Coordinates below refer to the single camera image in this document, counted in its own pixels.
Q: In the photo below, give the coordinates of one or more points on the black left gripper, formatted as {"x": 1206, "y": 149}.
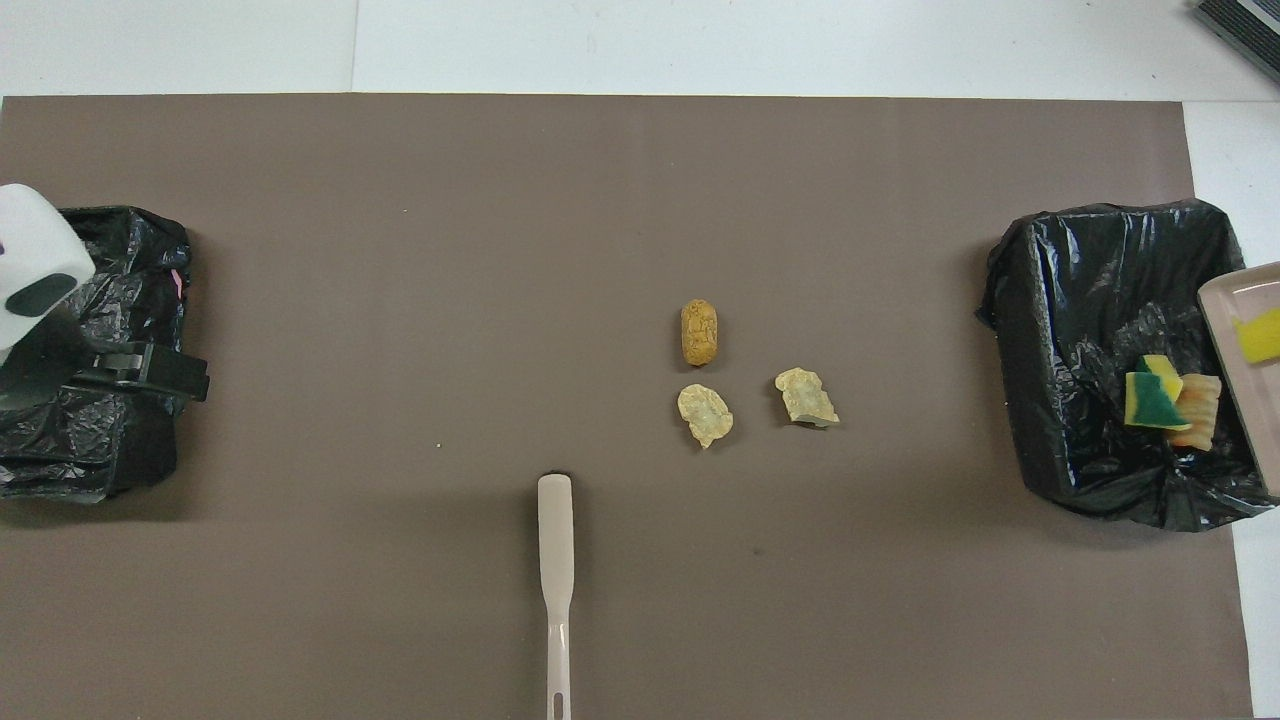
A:
{"x": 40, "y": 370}

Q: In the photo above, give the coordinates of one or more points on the beige brush black bristles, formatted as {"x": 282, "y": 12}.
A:
{"x": 556, "y": 540}

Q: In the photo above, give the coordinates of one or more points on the yellow sponge piece green-backed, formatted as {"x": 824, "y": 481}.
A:
{"x": 1152, "y": 400}

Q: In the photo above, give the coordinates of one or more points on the beige orange striped foam chunk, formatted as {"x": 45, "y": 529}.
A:
{"x": 1200, "y": 415}

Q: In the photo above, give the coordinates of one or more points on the beige plastic dustpan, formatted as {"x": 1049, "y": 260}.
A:
{"x": 1250, "y": 420}

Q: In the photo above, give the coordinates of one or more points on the notched yellow sponge piece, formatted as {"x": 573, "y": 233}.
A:
{"x": 1260, "y": 337}

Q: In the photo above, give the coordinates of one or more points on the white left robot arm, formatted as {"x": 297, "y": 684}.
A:
{"x": 30, "y": 230}

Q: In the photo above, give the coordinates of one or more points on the black bag lined bin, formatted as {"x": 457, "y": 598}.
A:
{"x": 120, "y": 450}
{"x": 1080, "y": 400}

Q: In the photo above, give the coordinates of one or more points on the orange-brown oval foam piece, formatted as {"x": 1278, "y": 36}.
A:
{"x": 699, "y": 333}

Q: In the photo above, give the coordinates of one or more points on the pale yellow foam chunk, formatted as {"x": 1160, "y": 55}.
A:
{"x": 705, "y": 415}

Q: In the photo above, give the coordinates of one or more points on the pale greenish foam chunk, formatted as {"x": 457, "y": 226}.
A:
{"x": 806, "y": 398}

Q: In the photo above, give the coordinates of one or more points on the brown table mat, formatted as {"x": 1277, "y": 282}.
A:
{"x": 800, "y": 600}

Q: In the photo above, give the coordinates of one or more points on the dark grey ribbed object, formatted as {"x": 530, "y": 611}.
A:
{"x": 1245, "y": 28}

